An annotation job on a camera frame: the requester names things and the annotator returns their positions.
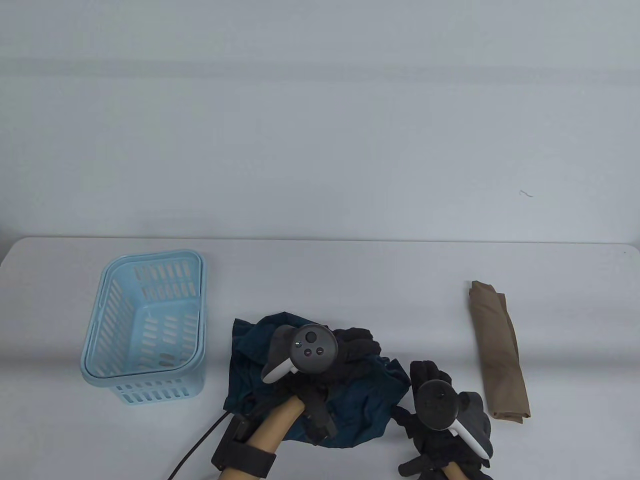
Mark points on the left white black controller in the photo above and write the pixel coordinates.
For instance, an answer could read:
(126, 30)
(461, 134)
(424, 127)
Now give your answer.
(312, 350)

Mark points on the brown shorts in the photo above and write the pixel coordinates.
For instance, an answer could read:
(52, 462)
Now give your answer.
(500, 350)

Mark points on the person's left hand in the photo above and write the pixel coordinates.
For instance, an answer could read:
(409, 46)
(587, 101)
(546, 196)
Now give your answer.
(350, 360)

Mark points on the light blue plastic basket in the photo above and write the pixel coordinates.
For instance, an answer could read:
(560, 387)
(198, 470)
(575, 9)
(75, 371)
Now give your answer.
(100, 360)

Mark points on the person's right forearm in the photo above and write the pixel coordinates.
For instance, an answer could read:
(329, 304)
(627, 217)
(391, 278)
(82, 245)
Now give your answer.
(452, 471)

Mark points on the person's right hand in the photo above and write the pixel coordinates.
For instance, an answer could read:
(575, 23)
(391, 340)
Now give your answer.
(440, 445)

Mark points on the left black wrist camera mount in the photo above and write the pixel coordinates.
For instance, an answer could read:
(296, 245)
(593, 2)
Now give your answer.
(245, 455)

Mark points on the white black controller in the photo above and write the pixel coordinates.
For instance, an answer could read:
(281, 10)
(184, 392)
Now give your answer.
(312, 350)
(437, 405)

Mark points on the dark teal shorts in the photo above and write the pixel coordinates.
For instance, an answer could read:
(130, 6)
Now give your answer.
(370, 400)

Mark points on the person's left forearm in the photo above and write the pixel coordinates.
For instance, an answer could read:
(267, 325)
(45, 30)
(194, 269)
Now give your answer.
(272, 425)

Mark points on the right white black controller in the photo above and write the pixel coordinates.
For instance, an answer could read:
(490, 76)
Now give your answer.
(437, 405)

